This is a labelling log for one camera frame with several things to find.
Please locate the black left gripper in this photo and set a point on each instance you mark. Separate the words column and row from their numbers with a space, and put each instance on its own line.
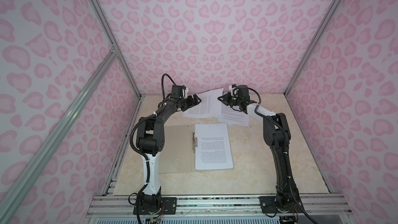
column 191, row 104

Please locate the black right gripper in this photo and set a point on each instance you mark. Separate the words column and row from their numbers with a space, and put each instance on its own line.
column 227, row 97

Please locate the white text sheet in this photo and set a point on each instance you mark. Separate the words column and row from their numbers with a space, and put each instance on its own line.
column 210, row 106

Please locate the beige cardboard folder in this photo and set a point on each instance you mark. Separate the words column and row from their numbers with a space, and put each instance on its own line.
column 178, row 154

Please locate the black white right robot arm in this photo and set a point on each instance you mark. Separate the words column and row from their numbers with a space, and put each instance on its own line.
column 277, row 136

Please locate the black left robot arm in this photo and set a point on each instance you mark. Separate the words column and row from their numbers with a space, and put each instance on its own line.
column 148, row 139

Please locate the metal folder clip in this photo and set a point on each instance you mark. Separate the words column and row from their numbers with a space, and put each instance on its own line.
column 195, row 141

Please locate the aluminium diagonal brace left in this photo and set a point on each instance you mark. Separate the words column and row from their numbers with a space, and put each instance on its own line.
column 32, row 171

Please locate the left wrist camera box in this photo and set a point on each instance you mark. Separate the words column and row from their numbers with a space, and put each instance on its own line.
column 179, row 92

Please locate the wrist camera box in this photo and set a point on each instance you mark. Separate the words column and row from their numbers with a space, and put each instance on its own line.
column 179, row 92
column 241, row 91

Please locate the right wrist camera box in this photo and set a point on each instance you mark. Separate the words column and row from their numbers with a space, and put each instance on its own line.
column 241, row 91

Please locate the black left mount plate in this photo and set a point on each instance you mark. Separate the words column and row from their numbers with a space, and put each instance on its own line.
column 152, row 205

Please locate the black mount plate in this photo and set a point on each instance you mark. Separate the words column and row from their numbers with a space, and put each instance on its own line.
column 273, row 204
column 152, row 205

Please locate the black right mount plate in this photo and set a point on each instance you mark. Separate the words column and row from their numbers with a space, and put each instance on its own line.
column 273, row 204

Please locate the aluminium floor rail left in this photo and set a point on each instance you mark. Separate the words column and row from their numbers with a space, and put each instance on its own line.
column 122, row 148

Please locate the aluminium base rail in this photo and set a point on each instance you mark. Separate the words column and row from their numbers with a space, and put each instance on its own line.
column 231, row 209

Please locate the aluminium frame post left corner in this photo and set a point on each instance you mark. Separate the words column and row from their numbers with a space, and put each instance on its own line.
column 104, row 23

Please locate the aluminium frame post corner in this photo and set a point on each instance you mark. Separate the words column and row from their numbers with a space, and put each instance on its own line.
column 104, row 23
column 326, row 19

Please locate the aluminium frame post right corner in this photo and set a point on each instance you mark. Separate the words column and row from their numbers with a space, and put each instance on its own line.
column 326, row 19

